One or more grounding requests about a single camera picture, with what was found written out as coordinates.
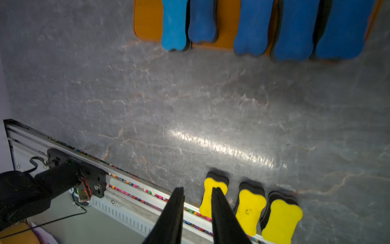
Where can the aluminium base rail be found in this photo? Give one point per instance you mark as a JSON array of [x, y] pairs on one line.
[[127, 198]]

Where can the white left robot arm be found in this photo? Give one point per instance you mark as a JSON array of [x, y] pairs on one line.
[[24, 196]]

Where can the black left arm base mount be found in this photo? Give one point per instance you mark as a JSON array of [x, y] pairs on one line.
[[82, 177]]

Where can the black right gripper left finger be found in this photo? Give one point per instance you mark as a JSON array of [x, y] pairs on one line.
[[168, 228]]

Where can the light blue whiteboard eraser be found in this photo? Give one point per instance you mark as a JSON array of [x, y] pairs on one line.
[[175, 25]]

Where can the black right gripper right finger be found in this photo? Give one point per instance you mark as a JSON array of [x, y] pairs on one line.
[[226, 229]]

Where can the yellow eraser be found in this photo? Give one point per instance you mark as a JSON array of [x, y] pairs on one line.
[[249, 207], [212, 181], [281, 217]]

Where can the orange wooden two-tier shelf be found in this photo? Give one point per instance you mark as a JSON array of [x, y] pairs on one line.
[[148, 18]]

